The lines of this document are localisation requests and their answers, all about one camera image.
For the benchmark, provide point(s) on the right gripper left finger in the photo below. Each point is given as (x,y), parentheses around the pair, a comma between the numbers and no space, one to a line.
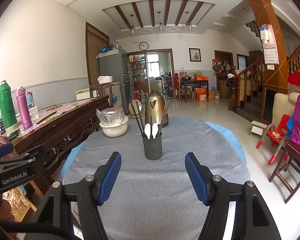
(53,219)

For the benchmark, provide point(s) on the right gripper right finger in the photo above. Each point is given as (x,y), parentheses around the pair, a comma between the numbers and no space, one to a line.
(253,219)

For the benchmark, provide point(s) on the dark chopstick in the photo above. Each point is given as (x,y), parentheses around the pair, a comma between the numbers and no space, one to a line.
(140,117)
(136,116)
(133,112)
(164,116)

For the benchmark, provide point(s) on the purple water bottle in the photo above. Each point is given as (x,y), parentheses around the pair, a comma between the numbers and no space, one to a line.
(23,108)

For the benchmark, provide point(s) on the green thermos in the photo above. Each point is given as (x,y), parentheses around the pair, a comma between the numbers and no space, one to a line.
(7,108)

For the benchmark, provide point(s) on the dark wooden sideboard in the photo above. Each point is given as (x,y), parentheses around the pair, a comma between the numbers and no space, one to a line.
(59,135)

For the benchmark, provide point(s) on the brown wooden stool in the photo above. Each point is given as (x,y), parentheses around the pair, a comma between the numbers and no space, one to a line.
(289,158)

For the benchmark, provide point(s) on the red plastic stool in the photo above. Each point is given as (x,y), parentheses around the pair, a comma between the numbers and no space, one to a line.
(278,135)

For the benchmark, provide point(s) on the small white step stool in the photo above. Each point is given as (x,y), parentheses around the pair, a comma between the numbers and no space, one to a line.
(257,128)

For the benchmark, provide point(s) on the grey table cloth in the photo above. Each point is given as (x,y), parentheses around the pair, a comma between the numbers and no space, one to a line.
(154,199)

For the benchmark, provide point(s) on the white plastic basin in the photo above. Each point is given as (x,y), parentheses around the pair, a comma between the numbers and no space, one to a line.
(115,130)

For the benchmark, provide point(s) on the clear plastic bag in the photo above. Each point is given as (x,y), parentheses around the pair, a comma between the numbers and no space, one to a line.
(111,116)

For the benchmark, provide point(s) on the cream chair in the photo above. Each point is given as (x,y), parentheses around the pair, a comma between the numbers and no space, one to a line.
(283,104)

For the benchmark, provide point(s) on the dark grey utensil holder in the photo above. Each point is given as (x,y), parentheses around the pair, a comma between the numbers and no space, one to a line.
(152,148)

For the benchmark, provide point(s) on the white spoon left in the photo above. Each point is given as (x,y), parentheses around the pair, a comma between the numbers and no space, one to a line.
(147,130)

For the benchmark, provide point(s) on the white spoon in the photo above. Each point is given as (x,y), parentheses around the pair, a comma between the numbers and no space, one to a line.
(147,130)
(155,129)

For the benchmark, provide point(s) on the wooden stair railing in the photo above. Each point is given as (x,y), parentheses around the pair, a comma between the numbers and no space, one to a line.
(245,83)

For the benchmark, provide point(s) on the white spoon right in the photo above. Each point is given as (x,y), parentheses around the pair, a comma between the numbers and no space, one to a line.
(155,129)

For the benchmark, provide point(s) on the dark chopstick in holder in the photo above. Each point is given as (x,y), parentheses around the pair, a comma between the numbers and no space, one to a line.
(133,112)

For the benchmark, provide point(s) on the bronze electric kettle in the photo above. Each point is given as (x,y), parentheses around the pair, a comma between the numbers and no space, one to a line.
(154,107)

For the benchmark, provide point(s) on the grey refrigerator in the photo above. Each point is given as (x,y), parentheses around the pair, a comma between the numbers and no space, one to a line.
(115,63)

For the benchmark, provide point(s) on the framed wall picture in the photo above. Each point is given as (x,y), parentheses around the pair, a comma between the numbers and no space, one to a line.
(195,55)

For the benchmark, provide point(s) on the wall calendar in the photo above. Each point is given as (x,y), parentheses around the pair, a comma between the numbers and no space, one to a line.
(268,39)

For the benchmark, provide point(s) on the round wall clock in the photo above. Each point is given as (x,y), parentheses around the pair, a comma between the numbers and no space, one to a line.
(143,45)

